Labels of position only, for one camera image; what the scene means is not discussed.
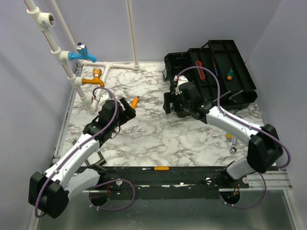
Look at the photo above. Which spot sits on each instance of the aluminium extrusion rail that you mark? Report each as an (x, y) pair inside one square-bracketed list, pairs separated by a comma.
[(271, 181)]

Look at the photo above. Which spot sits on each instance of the yellow black electric screwdriver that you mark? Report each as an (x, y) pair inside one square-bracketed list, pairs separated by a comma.
[(135, 102)]

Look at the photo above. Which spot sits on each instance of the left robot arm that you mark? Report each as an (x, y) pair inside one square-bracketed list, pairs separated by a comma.
[(51, 191)]

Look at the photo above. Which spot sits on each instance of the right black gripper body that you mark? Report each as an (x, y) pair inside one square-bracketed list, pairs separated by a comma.
[(181, 105)]

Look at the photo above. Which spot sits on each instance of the orange water tap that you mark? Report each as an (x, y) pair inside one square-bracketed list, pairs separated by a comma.
[(96, 80)]

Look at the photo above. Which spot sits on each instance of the orange handle screwdriver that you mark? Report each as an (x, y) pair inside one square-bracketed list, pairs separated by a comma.
[(160, 168)]

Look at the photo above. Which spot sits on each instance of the black plastic toolbox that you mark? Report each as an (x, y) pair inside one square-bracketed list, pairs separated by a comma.
[(236, 94)]

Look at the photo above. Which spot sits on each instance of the silver ratchet wrench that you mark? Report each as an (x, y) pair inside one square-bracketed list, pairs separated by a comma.
[(233, 148)]

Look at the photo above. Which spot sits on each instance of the blue handle screwdriver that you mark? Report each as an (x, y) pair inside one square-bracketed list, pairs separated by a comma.
[(215, 68)]

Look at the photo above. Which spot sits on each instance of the green stubby screwdriver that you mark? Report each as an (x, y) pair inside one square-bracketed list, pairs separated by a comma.
[(230, 74)]

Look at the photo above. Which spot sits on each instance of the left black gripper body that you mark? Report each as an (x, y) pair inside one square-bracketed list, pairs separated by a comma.
[(124, 116)]

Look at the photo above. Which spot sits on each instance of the red black utility knife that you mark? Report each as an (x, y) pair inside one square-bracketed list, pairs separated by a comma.
[(200, 71)]

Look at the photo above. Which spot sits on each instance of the blue water tap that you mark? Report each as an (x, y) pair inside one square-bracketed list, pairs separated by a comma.
[(82, 53)]

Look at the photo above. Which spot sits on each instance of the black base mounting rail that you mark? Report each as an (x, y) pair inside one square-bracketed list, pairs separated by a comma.
[(123, 183)]

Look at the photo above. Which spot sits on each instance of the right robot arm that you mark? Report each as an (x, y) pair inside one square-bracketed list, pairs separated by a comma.
[(264, 148)]

